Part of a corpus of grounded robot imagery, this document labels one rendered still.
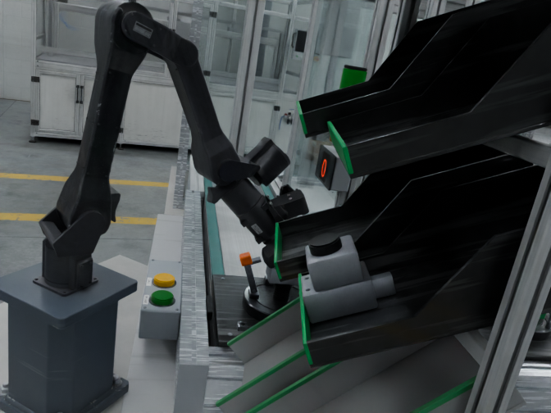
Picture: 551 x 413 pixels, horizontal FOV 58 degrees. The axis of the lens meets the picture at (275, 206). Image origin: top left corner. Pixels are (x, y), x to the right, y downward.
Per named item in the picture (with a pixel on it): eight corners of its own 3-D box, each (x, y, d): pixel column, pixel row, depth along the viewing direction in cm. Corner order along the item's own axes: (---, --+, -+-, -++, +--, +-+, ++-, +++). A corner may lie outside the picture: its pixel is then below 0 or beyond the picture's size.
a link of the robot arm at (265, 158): (216, 170, 76) (269, 120, 79) (191, 156, 82) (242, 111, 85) (250, 217, 83) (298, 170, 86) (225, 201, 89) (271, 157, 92)
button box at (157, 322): (138, 338, 89) (140, 308, 87) (147, 283, 108) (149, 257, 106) (177, 341, 90) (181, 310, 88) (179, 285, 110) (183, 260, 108)
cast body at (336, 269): (310, 324, 46) (289, 257, 44) (307, 301, 50) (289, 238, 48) (400, 303, 45) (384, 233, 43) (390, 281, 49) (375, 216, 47)
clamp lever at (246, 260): (249, 295, 90) (239, 258, 88) (248, 289, 92) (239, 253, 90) (268, 289, 91) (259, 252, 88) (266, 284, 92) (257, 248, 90)
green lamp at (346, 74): (342, 93, 99) (347, 68, 97) (335, 91, 103) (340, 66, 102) (366, 97, 100) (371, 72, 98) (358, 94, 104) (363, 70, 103)
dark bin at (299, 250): (280, 283, 54) (260, 220, 52) (280, 238, 67) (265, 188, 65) (540, 216, 52) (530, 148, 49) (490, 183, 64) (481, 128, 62)
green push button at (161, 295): (149, 309, 89) (150, 299, 88) (151, 298, 92) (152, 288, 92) (172, 310, 89) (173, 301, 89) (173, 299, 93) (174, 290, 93)
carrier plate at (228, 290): (216, 351, 80) (218, 340, 80) (211, 282, 103) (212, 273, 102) (357, 357, 85) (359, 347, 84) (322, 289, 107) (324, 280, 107)
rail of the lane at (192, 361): (172, 418, 77) (179, 359, 74) (182, 219, 160) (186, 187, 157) (208, 419, 78) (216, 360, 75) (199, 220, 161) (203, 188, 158)
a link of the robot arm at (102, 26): (118, -6, 60) (166, 12, 64) (98, -7, 65) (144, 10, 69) (65, 241, 66) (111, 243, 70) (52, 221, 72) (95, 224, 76)
